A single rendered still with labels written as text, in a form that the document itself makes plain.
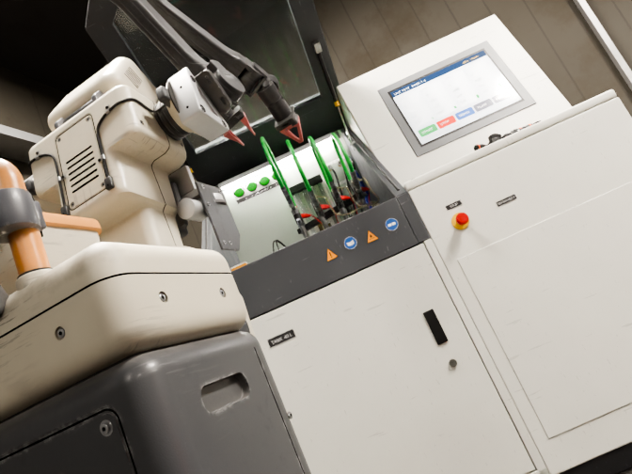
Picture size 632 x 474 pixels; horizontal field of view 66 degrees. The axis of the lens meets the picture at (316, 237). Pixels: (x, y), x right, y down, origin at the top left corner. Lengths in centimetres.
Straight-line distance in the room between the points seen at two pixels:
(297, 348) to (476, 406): 53
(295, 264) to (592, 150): 95
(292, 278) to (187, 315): 94
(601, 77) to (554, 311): 220
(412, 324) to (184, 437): 105
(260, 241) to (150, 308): 158
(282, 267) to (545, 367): 80
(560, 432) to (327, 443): 64
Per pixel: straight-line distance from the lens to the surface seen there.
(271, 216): 210
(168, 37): 123
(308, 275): 149
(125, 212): 101
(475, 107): 195
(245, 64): 145
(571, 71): 352
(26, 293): 59
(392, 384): 148
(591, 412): 160
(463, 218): 149
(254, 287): 151
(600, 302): 160
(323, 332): 147
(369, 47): 373
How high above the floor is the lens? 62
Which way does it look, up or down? 12 degrees up
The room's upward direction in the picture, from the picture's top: 24 degrees counter-clockwise
